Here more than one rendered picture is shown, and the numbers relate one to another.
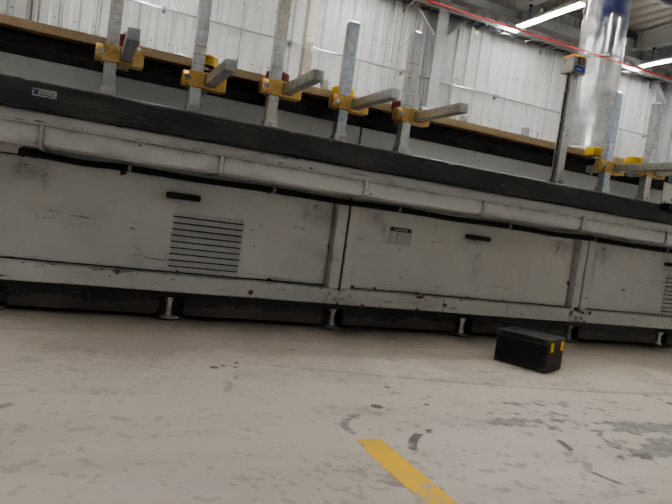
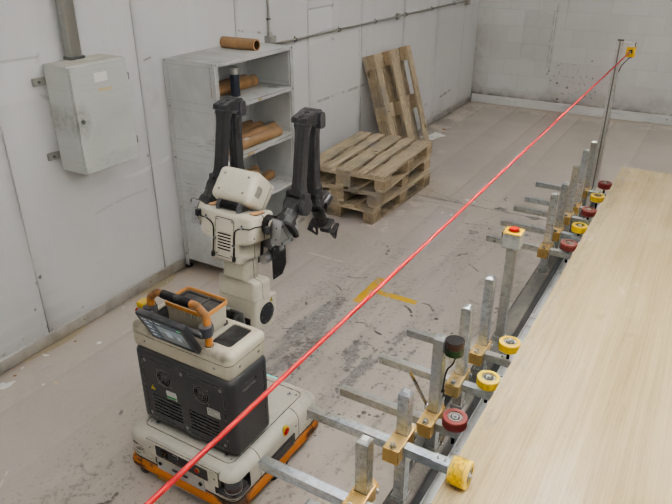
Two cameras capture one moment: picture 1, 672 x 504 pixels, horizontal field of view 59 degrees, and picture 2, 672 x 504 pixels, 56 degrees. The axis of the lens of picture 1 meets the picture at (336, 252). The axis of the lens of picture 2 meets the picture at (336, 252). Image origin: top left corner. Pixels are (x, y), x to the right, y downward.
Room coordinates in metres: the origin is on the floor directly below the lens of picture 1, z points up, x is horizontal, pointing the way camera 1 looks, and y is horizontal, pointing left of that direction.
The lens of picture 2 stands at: (3.92, -2.79, 2.27)
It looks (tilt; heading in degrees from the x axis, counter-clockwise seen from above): 26 degrees down; 144
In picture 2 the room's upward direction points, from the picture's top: straight up
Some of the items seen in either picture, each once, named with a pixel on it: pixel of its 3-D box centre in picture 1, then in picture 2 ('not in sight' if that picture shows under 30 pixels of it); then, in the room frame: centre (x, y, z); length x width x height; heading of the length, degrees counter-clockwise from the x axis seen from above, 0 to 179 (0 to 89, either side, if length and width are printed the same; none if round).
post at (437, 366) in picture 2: not in sight; (435, 397); (2.77, -1.56, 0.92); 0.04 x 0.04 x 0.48; 24
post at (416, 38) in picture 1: (408, 98); (548, 236); (2.17, -0.18, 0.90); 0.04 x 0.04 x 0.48; 24
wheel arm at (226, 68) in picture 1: (214, 79); (560, 205); (1.80, 0.43, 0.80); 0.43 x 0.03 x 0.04; 24
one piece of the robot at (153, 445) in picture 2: not in sight; (182, 461); (1.85, -2.11, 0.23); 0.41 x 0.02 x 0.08; 23
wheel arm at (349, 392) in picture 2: not in sight; (397, 410); (2.68, -1.64, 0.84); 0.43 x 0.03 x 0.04; 24
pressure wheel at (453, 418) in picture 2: not in sight; (453, 429); (2.86, -1.56, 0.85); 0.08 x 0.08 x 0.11
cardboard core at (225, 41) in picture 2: not in sight; (239, 43); (-0.29, -0.58, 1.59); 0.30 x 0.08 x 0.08; 24
